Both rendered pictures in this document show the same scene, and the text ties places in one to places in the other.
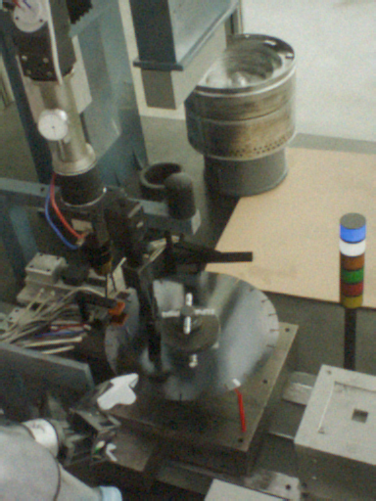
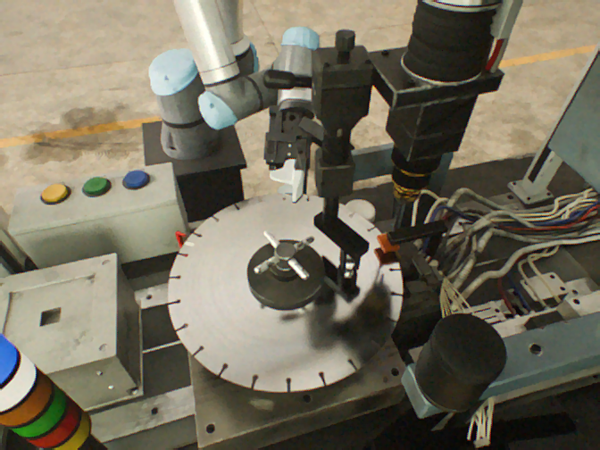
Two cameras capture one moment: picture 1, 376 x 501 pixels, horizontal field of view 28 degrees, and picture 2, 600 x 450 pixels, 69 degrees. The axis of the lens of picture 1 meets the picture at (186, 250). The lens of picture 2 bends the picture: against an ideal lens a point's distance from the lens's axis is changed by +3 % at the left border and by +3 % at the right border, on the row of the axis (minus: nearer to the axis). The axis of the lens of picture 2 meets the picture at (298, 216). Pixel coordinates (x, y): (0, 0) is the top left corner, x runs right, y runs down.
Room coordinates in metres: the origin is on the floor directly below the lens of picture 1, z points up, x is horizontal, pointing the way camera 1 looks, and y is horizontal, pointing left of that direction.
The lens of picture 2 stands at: (1.26, -0.22, 1.45)
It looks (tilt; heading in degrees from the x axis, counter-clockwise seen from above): 47 degrees down; 135
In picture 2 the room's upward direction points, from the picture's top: straight up
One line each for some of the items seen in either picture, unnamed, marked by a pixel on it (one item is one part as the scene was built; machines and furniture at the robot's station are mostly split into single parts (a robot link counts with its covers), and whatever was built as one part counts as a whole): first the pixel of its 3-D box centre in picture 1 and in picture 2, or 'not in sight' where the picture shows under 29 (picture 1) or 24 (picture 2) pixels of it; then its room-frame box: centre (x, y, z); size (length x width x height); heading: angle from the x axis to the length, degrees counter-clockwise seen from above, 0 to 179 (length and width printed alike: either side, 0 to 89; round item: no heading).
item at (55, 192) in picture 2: not in sight; (55, 195); (0.55, -0.13, 0.90); 0.04 x 0.04 x 0.02
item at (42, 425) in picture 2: (352, 268); (33, 405); (0.99, -0.29, 1.05); 0.05 x 0.04 x 0.03; 151
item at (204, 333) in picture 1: (190, 325); (286, 268); (1.00, 0.02, 0.96); 0.11 x 0.11 x 0.03
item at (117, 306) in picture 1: (101, 311); (409, 245); (1.10, 0.19, 0.95); 0.10 x 0.03 x 0.07; 61
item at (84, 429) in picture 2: (351, 295); (62, 428); (0.99, -0.29, 0.98); 0.05 x 0.04 x 0.03; 151
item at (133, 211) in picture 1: (130, 242); (337, 124); (1.01, 0.09, 1.17); 0.06 x 0.05 x 0.20; 52
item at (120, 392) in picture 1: (122, 392); (286, 177); (0.87, 0.15, 0.96); 0.09 x 0.06 x 0.03; 130
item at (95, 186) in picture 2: not in sight; (96, 187); (0.58, -0.07, 0.90); 0.04 x 0.04 x 0.02
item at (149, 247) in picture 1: (137, 239); (303, 87); (0.97, 0.08, 1.21); 0.08 x 0.06 x 0.03; 61
